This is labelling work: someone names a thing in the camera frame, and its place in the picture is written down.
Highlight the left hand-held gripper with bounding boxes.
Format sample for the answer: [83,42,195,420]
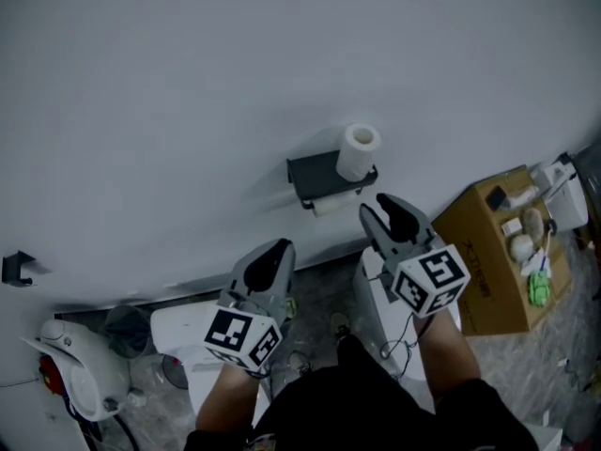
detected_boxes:
[203,238,298,374]

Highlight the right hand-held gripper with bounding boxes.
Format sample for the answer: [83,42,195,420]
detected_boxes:
[358,193,472,320]

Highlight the thick white toilet paper roll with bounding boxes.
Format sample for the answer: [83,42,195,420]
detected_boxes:
[334,122,381,181]

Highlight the person's right forearm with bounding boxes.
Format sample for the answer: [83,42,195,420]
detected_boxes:
[412,315,483,406]

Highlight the person's left forearm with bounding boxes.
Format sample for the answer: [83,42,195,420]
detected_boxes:
[194,362,264,436]

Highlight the white rounded toilet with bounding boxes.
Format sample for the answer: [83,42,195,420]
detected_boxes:
[149,298,264,417]

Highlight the white appliance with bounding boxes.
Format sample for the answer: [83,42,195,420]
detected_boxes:
[534,152,591,232]

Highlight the person's right shoe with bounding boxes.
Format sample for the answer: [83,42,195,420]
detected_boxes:
[330,312,351,345]

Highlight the person's shoe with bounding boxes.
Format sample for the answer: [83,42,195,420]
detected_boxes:
[330,312,351,345]
[288,350,314,375]

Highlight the person's left shoe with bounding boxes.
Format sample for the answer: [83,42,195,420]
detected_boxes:
[288,350,314,375]

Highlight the small black block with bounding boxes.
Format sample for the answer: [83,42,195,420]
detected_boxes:
[485,186,509,210]

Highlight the brown cardboard box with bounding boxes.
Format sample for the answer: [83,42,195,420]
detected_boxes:
[431,164,575,336]

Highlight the white round ball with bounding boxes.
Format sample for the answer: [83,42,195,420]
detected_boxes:
[509,234,536,262]

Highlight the white rolled cloth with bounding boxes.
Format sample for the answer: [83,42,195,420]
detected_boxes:
[506,186,540,209]

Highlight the brown furry brush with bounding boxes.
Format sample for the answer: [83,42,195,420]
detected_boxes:
[521,207,546,239]

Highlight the white crumpled tissue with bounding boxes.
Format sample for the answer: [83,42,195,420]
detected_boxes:
[519,250,553,276]

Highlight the blue white toothbrush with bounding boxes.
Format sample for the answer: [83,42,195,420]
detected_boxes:
[537,230,554,274]

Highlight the grey trash bin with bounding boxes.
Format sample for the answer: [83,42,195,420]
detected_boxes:
[103,303,156,360]

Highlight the green cloth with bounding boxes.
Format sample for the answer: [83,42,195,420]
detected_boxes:
[528,270,551,307]

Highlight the person's black clothing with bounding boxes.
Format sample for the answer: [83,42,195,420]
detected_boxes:
[183,335,539,451]

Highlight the red valve box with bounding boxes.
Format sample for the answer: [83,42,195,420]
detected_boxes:
[39,354,62,397]

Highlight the white plastic box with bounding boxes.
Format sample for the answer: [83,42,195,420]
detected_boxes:
[530,423,564,451]

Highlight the black wall paper holder shelf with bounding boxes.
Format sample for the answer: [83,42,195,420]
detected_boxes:
[285,149,379,210]

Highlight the thin black cable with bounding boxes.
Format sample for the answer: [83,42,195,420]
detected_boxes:
[378,317,431,375]

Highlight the black hose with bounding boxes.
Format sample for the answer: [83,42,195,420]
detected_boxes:
[69,401,137,451]

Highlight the small black wall bracket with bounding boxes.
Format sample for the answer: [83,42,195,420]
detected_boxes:
[1,250,38,287]

